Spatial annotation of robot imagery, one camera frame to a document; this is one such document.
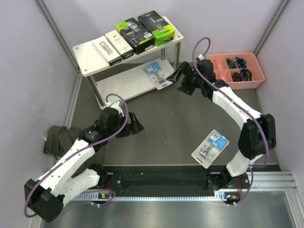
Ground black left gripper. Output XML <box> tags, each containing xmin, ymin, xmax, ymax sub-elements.
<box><xmin>107</xmin><ymin>111</ymin><xmax>144</xmax><ymax>138</ymax></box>

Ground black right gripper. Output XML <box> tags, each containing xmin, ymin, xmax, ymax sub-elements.
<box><xmin>167</xmin><ymin>62</ymin><xmax>204</xmax><ymax>96</ymax></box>

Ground blue Gillette razor blister pack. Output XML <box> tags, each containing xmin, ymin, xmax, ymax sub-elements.
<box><xmin>143</xmin><ymin>61</ymin><xmax>173</xmax><ymax>90</ymax></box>

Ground black green Gillette razor box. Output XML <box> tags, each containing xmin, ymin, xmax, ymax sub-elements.
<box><xmin>138</xmin><ymin>10</ymin><xmax>175</xmax><ymax>46</ymax></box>

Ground black green exfoliating razor box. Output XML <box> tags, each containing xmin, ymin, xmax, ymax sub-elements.
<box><xmin>116</xmin><ymin>18</ymin><xmax>155</xmax><ymax>55</ymax></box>

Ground white H razor box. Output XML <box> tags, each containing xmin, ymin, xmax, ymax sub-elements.
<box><xmin>105</xmin><ymin>30</ymin><xmax>134</xmax><ymax>59</ymax></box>

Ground white Harry's razor box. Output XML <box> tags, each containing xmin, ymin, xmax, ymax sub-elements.
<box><xmin>93</xmin><ymin>36</ymin><xmax>122</xmax><ymax>66</ymax></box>

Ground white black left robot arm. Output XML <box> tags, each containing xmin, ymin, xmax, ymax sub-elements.
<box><xmin>24</xmin><ymin>106</ymin><xmax>144</xmax><ymax>222</ymax></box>

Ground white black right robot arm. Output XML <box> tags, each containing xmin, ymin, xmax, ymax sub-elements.
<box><xmin>166</xmin><ymin>59</ymin><xmax>276</xmax><ymax>188</ymax></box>

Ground white two-tier shelf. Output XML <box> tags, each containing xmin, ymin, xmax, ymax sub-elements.
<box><xmin>73</xmin><ymin>17</ymin><xmax>183</xmax><ymax>107</ymax></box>

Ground pink divided organizer bin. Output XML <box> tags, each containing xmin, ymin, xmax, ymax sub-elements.
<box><xmin>207</xmin><ymin>52</ymin><xmax>265</xmax><ymax>90</ymax></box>

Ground blue tilted razor blister pack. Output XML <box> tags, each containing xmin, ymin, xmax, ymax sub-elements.
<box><xmin>191</xmin><ymin>130</ymin><xmax>229</xmax><ymax>169</ymax></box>

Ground dark green cloth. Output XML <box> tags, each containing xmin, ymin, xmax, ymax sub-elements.
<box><xmin>43</xmin><ymin>125</ymin><xmax>81</xmax><ymax>158</ymax></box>

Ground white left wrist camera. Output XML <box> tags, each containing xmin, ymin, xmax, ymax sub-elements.
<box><xmin>106</xmin><ymin>100</ymin><xmax>124</xmax><ymax>113</ymax></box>

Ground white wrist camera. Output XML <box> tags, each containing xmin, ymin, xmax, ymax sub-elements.
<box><xmin>196</xmin><ymin>54</ymin><xmax>205</xmax><ymax>61</ymax></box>
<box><xmin>106</xmin><ymin>100</ymin><xmax>124</xmax><ymax>113</ymax></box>

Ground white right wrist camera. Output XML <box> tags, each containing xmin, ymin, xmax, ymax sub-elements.
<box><xmin>196</xmin><ymin>54</ymin><xmax>205</xmax><ymax>61</ymax></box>

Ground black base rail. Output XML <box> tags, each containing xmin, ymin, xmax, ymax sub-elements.
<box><xmin>91</xmin><ymin>164</ymin><xmax>249</xmax><ymax>190</ymax></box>

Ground blue green hair ties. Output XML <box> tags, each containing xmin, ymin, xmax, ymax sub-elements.
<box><xmin>225</xmin><ymin>57</ymin><xmax>238</xmax><ymax>69</ymax></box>

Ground black patterned hair ties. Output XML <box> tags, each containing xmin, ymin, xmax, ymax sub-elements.
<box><xmin>240</xmin><ymin>68</ymin><xmax>253</xmax><ymax>82</ymax></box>

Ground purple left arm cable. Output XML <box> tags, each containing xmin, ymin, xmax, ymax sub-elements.
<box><xmin>24</xmin><ymin>94</ymin><xmax>130</xmax><ymax>218</ymax></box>

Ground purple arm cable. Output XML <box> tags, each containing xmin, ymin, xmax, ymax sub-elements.
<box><xmin>24</xmin><ymin>94</ymin><xmax>130</xmax><ymax>218</ymax></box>
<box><xmin>192</xmin><ymin>37</ymin><xmax>270</xmax><ymax>169</ymax></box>

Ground grey slotted cable duct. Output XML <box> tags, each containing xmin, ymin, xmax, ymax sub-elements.
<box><xmin>71</xmin><ymin>191</ymin><xmax>243</xmax><ymax>202</ymax></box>

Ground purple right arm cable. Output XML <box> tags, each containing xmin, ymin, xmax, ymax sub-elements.
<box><xmin>192</xmin><ymin>37</ymin><xmax>270</xmax><ymax>169</ymax></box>

